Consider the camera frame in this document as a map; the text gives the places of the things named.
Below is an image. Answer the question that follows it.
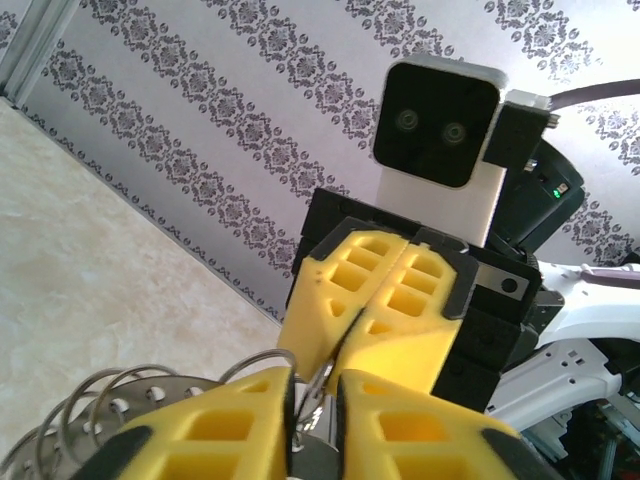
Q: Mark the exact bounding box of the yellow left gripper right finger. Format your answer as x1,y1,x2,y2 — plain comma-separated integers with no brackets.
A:
334,368,569,480

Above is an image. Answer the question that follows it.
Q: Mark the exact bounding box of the small silver split ring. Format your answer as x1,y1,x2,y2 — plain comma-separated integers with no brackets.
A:
219,348,301,396
94,363,174,431
62,368,126,441

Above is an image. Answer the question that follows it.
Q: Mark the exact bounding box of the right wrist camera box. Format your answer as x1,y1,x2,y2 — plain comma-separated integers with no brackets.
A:
372,55,560,250

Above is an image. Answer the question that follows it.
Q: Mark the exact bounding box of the large metal keyring with rings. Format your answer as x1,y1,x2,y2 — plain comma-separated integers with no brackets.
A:
0,370,346,480

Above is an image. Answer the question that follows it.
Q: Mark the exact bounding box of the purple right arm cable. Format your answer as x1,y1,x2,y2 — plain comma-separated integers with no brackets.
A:
547,77,640,277

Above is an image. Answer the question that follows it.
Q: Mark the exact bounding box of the aluminium frame post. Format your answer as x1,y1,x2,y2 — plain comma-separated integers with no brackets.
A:
0,0,76,101

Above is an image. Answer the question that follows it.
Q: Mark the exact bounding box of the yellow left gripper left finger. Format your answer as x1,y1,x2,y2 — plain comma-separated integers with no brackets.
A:
74,366,299,480

